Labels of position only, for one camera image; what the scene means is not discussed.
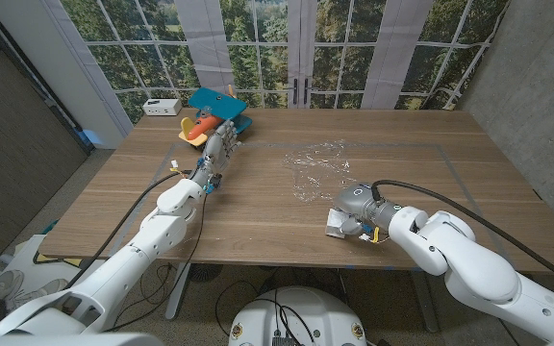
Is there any clear plastic wrap sheet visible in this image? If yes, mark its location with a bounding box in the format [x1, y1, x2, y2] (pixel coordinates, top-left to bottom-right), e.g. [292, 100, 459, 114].
[281, 139, 364, 204]

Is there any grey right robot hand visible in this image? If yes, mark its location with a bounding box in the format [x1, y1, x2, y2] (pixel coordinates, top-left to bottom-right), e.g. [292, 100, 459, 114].
[329, 182, 400, 237]

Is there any white power strip box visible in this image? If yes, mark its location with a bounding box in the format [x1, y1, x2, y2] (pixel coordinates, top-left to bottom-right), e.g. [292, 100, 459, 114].
[141, 98, 184, 117]

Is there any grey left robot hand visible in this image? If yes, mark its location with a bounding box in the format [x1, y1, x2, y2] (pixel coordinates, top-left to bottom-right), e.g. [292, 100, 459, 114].
[189, 119, 241, 194]

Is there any small white embossed box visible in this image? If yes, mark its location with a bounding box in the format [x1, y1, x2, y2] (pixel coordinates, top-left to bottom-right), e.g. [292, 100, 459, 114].
[324, 209, 351, 239]

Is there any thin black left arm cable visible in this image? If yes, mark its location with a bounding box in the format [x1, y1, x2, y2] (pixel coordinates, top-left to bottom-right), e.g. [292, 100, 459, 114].
[103, 191, 210, 334]

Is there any printed window forest backdrop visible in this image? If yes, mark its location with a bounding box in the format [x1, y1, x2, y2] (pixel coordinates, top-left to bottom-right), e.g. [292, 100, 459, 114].
[59, 0, 512, 125]

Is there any white floor sheet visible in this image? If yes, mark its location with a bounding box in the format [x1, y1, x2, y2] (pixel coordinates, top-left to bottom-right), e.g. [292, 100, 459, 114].
[0, 234, 101, 309]

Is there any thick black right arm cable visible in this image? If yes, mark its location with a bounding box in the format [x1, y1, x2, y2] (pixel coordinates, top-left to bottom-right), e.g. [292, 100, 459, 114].
[369, 179, 554, 293]

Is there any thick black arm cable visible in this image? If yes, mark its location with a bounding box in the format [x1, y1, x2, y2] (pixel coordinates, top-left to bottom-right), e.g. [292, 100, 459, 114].
[369, 179, 554, 293]
[59, 168, 192, 289]

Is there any grey sneaker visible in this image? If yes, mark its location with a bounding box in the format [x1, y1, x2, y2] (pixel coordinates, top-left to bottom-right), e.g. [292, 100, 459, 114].
[0, 268, 26, 295]
[11, 277, 67, 309]

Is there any grey metal table leg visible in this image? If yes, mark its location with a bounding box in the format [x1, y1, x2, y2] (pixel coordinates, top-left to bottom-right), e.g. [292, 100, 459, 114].
[410, 269, 441, 334]
[164, 261, 192, 321]

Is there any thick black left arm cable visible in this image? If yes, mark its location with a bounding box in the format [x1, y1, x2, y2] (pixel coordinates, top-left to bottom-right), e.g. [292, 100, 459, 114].
[59, 168, 192, 289]

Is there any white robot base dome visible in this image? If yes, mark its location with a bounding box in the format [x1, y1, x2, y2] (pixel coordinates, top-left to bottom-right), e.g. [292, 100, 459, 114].
[227, 285, 368, 346]

